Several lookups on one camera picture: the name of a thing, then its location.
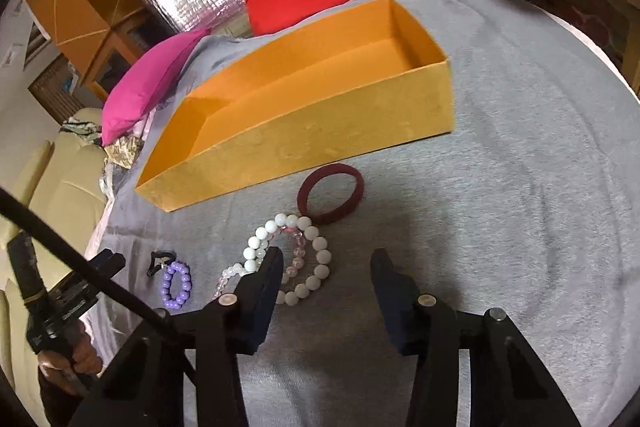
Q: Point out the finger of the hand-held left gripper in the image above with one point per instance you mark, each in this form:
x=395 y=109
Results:
x=107 y=263

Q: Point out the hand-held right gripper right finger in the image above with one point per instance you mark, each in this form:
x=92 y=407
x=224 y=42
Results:
x=387 y=307

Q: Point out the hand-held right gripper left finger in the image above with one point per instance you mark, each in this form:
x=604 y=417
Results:
x=265 y=307

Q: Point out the black hair clip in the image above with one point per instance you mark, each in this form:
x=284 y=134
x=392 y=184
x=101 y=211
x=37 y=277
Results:
x=159 y=255

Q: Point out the maroon bangle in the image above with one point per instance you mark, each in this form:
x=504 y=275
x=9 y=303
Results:
x=305 y=207

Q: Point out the orange cardboard box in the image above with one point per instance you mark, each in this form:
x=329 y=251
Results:
x=310 y=117

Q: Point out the person's left hand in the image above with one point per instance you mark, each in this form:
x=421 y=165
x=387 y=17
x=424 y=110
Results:
x=85 y=357

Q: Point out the beige sofa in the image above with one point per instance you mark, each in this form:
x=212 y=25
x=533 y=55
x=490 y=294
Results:
x=60 y=187

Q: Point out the gold patterned cloth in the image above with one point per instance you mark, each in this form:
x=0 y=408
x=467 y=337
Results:
x=122 y=152

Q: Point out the white floral cloth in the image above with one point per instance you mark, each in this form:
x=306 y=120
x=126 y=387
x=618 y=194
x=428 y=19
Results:
x=80 y=129

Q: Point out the brown woven basket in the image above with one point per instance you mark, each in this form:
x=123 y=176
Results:
x=55 y=92

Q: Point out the pink cushion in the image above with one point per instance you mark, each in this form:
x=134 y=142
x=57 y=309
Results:
x=150 y=82

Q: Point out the grey blanket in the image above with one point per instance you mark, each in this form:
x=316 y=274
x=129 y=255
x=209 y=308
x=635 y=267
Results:
x=500 y=157

